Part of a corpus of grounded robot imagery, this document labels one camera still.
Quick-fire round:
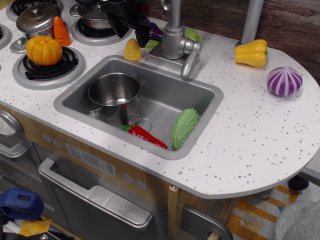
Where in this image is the yellow toy bell pepper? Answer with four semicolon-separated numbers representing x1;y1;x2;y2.
234;39;268;68

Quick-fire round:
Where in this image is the yellow toy corn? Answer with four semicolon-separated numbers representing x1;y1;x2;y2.
124;38;142;61

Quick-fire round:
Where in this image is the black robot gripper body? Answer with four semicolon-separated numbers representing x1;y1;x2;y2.
103;0;148;28

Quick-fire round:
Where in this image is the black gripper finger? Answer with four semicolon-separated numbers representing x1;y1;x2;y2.
108;14;129;38
135;23;152;48

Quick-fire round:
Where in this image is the grey oven door handle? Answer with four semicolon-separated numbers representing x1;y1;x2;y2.
0;109;30;162

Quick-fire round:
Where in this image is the green toy bitter gourd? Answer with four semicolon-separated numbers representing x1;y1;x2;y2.
170;108;200;150

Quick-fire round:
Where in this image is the silver stove knob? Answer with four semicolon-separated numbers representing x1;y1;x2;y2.
9;37;28;54

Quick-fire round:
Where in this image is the orange toy pumpkin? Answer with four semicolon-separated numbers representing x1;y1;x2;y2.
26;35;63;66

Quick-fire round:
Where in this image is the purple toy eggplant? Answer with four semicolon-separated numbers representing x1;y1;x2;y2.
150;22;163;42

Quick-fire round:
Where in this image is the steel pot on rear burner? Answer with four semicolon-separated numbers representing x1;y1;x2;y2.
69;0;112;30

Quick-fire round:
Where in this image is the green toy plate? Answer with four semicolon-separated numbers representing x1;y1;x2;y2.
145;27;202;49

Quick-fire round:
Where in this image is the steel pot in sink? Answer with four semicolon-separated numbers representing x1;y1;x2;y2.
81;72;146;128

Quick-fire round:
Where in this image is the lidded steel pot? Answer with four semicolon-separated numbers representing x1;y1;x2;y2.
16;3;61;39

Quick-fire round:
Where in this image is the red toy chili pepper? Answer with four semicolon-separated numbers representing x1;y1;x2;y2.
121;124;168;149

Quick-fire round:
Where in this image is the grey toy sink basin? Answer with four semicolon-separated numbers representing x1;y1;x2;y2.
54;55;223;160

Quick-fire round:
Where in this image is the orange toy carrot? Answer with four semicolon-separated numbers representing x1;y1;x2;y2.
53;16;72;46

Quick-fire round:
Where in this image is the front stove burner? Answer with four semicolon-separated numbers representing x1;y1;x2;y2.
12;46;86;90

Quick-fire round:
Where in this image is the silver toy faucet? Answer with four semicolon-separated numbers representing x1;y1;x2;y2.
146;0;203;78

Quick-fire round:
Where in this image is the rear left stove burner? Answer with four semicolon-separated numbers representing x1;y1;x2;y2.
5;0;64;22

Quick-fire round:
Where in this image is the purple white striped toy onion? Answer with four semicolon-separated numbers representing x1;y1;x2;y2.
266;66;303;97

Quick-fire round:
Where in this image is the blue clamp tool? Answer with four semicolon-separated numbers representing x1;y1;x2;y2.
0;188;44;220

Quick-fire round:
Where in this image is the grey dishwasher door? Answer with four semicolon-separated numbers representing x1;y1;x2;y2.
38;158;167;240

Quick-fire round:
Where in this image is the grey vertical pole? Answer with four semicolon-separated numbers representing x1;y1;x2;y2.
236;0;264;46

